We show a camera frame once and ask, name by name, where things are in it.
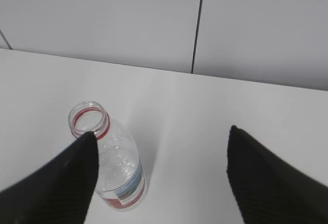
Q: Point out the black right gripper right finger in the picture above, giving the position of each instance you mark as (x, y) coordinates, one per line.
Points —
(269, 190)

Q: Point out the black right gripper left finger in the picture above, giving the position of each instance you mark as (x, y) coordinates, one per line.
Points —
(58, 192)

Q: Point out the clear water bottle red label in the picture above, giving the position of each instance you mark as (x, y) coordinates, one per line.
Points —
(121, 180)

